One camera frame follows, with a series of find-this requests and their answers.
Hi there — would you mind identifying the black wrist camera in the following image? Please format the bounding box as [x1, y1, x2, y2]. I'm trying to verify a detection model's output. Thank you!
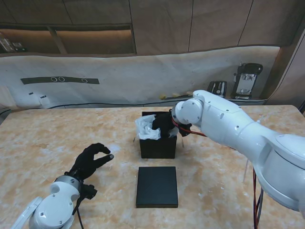
[178, 123, 193, 138]
[82, 183, 98, 200]

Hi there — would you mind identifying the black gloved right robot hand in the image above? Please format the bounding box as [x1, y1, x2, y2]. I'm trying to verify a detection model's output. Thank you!
[152, 112, 178, 139]

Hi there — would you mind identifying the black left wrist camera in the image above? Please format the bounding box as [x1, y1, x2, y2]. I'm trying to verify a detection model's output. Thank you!
[82, 183, 98, 200]

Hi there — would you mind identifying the red right wrist cable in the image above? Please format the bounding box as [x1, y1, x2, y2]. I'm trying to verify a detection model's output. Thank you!
[172, 118, 208, 138]

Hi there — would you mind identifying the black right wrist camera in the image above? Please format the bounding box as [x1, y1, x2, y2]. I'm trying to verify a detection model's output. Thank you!
[178, 123, 193, 138]

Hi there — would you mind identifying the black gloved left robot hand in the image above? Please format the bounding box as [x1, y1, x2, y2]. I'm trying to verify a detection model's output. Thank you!
[69, 143, 115, 183]

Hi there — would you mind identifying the open black gift box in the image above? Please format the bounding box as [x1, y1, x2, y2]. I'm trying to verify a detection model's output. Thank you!
[139, 111, 177, 159]

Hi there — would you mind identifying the grey kitchen counter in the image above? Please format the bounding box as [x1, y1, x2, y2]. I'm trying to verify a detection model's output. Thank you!
[47, 94, 267, 109]

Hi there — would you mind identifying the dark left wrist cable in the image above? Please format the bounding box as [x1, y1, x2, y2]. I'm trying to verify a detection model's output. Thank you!
[71, 195, 84, 229]

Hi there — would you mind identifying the dark wall strip with rings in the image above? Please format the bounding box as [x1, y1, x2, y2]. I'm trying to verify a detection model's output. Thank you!
[20, 76, 100, 85]

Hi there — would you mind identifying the black gift box lid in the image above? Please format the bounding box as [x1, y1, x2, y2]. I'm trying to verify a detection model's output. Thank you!
[135, 166, 179, 208]

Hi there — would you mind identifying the black silver coffee machine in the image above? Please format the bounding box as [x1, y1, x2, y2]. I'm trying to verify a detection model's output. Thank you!
[230, 62, 263, 100]

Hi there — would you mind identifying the dark cutting board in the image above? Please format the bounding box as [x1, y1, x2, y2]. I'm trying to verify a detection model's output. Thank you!
[164, 94, 194, 99]

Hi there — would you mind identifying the small black shelf item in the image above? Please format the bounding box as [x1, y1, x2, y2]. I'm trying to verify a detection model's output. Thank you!
[11, 42, 27, 52]

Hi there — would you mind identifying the white printed plastic bag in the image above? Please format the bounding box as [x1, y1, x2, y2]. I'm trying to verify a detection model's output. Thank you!
[134, 114, 178, 141]

